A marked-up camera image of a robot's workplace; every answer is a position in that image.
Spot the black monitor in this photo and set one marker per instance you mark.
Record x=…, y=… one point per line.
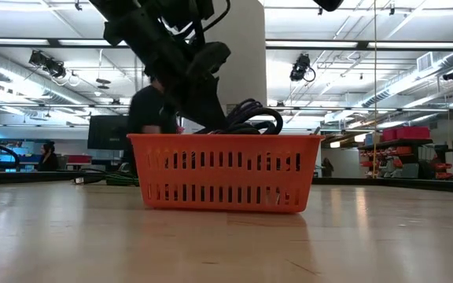
x=106, y=131

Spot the person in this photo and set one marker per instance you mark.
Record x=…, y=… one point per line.
x=144, y=110
x=48, y=161
x=327, y=169

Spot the black ceiling camera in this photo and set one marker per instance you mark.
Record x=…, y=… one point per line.
x=300, y=67

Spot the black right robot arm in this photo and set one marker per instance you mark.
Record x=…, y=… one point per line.
x=328, y=4

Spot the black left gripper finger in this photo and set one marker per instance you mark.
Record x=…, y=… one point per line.
x=203, y=112

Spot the orange plastic basket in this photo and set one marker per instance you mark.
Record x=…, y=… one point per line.
x=226, y=177

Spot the red storage bin shelf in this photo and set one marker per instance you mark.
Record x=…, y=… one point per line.
x=405, y=133

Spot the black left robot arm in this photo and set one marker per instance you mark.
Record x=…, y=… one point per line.
x=140, y=23

